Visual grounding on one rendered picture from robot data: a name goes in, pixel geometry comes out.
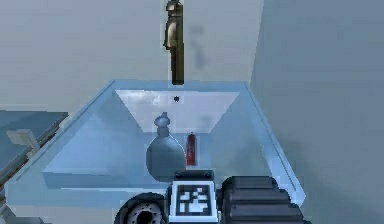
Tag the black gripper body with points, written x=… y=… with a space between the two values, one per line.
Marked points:
x=143 y=211

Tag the pale blue sink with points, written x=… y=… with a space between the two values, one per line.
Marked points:
x=100 y=150

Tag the red bottle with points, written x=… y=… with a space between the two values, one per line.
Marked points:
x=191 y=150

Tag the brass tap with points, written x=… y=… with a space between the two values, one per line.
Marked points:
x=176 y=43

